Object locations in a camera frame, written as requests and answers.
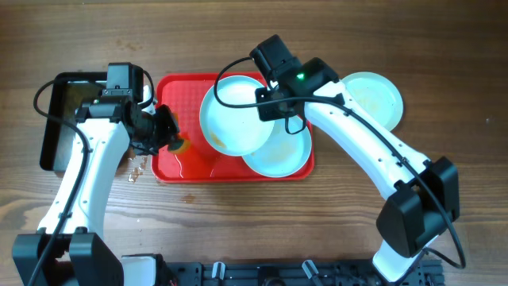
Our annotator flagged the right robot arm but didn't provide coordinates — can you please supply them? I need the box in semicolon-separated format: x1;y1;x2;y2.
253;56;465;284

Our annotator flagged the green orange sponge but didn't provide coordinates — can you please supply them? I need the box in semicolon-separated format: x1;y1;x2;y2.
167;137;191;154

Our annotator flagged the right black cable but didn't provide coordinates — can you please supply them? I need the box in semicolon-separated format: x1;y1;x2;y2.
213;56;466;279

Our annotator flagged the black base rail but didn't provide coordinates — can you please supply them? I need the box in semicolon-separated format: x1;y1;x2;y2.
164;259;445;286

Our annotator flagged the black metal water basin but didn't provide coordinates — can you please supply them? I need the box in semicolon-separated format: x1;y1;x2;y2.
39;71;112;172

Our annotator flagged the white plate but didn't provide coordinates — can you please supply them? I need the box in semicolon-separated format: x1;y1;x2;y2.
341;71;404;131
199;75;275;157
242;116;314;180

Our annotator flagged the red plastic tray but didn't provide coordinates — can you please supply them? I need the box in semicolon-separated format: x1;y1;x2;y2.
151;72;316;184

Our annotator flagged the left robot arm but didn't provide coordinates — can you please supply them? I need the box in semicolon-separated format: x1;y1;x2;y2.
12;96;179;285

